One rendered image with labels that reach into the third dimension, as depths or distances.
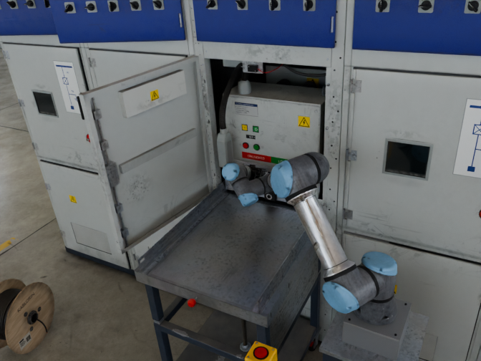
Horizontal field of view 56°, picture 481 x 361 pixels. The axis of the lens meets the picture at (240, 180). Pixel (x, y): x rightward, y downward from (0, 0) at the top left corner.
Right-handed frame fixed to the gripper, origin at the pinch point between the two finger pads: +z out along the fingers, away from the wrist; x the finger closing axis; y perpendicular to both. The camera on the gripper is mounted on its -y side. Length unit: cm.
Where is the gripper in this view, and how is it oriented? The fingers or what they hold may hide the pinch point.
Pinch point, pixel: (258, 174)
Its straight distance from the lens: 220.2
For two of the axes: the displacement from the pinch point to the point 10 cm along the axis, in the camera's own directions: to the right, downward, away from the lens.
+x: 1.8, -9.8, -0.5
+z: 4.4, 0.4, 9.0
